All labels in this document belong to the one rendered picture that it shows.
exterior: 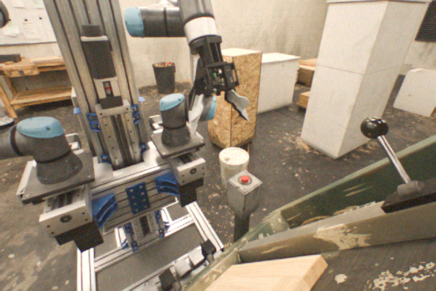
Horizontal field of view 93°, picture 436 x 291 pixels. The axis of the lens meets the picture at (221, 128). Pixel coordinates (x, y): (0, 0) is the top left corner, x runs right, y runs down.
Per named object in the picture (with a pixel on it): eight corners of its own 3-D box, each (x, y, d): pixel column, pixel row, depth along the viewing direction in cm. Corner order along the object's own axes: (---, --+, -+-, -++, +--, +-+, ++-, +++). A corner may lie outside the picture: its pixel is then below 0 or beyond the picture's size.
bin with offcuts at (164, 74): (173, 86, 532) (169, 59, 499) (180, 93, 492) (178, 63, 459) (153, 90, 508) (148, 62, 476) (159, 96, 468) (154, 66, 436)
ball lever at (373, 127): (411, 203, 29) (366, 126, 37) (442, 195, 26) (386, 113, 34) (394, 202, 28) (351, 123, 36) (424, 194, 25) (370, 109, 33)
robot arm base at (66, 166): (41, 167, 87) (30, 148, 82) (82, 156, 94) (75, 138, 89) (35, 189, 76) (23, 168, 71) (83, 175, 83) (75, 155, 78)
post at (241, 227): (237, 277, 144) (242, 200, 108) (243, 285, 139) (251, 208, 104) (231, 283, 140) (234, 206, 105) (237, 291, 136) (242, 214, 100)
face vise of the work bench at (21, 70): (45, 84, 376) (35, 62, 357) (43, 88, 356) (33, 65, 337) (16, 88, 357) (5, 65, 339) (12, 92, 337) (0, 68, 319)
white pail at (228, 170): (237, 170, 244) (239, 135, 222) (253, 185, 221) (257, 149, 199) (214, 179, 229) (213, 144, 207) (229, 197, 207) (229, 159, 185)
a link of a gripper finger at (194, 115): (188, 129, 42) (203, 88, 44) (180, 130, 47) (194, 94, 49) (201, 134, 43) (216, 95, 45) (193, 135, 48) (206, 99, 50)
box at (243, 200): (242, 194, 112) (244, 168, 103) (259, 208, 103) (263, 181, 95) (226, 206, 105) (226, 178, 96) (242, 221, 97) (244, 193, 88)
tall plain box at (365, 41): (334, 126, 342) (370, 3, 259) (372, 142, 297) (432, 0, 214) (297, 141, 301) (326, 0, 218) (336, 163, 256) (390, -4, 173)
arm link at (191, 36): (180, 33, 49) (210, 32, 53) (184, 52, 50) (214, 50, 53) (189, 17, 43) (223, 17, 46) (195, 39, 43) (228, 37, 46)
